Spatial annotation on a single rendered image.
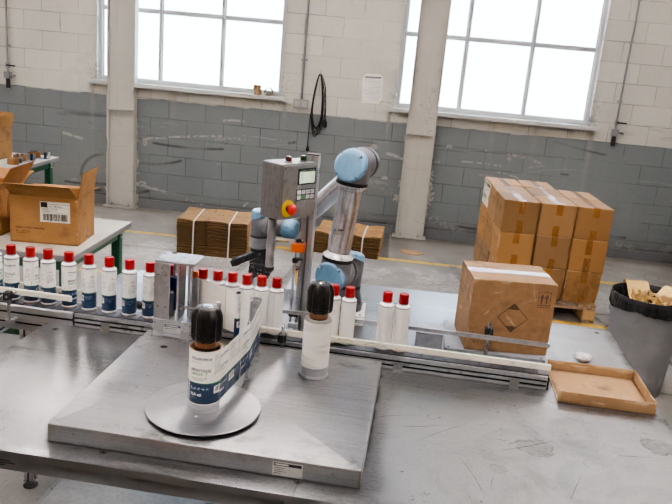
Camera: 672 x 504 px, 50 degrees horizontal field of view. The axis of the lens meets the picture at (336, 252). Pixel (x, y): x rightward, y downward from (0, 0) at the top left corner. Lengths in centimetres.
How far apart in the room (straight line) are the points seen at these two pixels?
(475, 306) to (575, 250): 324
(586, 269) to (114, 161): 508
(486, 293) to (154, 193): 610
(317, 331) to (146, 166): 628
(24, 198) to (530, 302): 252
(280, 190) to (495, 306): 87
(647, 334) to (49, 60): 655
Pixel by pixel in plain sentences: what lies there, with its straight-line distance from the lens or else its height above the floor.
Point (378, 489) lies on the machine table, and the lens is 186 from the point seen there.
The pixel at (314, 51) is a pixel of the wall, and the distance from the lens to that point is 780.
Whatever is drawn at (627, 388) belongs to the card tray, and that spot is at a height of 83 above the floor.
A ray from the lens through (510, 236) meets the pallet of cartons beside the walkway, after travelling 570.
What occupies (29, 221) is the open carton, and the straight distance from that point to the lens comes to 398.
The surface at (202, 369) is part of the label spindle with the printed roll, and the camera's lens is 194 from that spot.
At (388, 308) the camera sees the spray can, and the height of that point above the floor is 103.
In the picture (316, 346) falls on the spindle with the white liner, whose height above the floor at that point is 99.
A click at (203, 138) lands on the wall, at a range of 807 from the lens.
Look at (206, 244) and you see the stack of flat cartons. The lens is 657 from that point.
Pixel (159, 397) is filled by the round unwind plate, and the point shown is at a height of 89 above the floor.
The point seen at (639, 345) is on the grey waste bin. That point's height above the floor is 35.
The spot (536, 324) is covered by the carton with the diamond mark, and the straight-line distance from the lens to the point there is 271.
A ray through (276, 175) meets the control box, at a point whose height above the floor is 143.
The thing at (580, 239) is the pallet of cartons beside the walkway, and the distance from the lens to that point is 582.
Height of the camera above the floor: 184
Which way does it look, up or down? 15 degrees down
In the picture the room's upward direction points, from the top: 5 degrees clockwise
